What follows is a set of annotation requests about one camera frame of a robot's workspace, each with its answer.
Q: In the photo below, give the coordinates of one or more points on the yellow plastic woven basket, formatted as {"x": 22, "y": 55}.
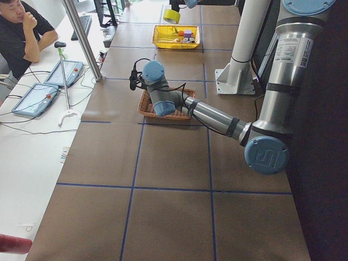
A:
{"x": 173, "y": 36}

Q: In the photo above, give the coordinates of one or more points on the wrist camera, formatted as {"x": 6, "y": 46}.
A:
{"x": 133, "y": 80}

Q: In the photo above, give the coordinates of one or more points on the yellow tape roll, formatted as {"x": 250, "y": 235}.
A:
{"x": 171, "y": 16}

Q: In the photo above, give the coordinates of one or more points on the black monitor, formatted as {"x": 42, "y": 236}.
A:
{"x": 105, "y": 13}

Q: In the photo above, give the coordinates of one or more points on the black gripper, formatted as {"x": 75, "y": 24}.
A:
{"x": 179, "y": 1}

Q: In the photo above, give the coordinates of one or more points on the toy orange carrot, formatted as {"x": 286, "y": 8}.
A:
{"x": 177, "y": 31}

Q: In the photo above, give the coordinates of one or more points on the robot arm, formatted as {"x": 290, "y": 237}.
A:
{"x": 189, "y": 3}
{"x": 265, "y": 140}

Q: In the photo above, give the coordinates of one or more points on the aluminium frame post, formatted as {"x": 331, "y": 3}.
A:
{"x": 82, "y": 38}

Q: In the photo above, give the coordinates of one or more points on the red cylinder object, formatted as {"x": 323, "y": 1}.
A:
{"x": 15, "y": 245}

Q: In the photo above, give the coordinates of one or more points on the seated person black shirt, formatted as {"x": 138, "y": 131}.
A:
{"x": 24, "y": 34}

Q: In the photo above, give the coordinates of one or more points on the near teach pendant tablet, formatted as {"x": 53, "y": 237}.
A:
{"x": 36, "y": 100}

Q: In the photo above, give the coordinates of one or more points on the brown wicker basket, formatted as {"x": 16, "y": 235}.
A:
{"x": 146, "y": 109}

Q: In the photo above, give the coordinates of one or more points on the white pillar mount base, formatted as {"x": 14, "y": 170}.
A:
{"x": 236, "y": 78}

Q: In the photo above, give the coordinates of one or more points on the purple foam cube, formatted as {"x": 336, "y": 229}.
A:
{"x": 187, "y": 34}

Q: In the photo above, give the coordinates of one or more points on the black keyboard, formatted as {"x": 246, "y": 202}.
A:
{"x": 85, "y": 21}

